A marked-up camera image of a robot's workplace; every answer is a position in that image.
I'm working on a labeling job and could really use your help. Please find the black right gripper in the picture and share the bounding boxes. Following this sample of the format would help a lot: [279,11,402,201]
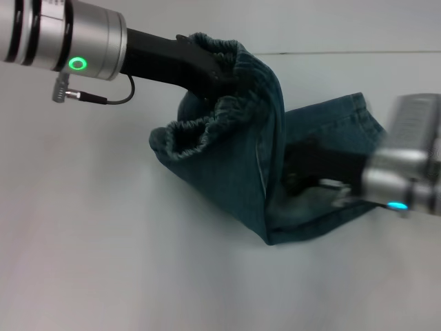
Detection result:
[283,137,370,197]

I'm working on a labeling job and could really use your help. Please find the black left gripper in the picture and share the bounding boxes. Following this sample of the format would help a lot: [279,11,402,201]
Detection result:
[125,27,239,103]

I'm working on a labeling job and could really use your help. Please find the blue denim shorts with embroidery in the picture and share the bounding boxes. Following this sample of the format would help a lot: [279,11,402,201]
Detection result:
[147,31,389,247]

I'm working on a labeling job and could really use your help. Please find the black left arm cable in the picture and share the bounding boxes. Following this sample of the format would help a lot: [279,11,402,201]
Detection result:
[51,73,136,106]

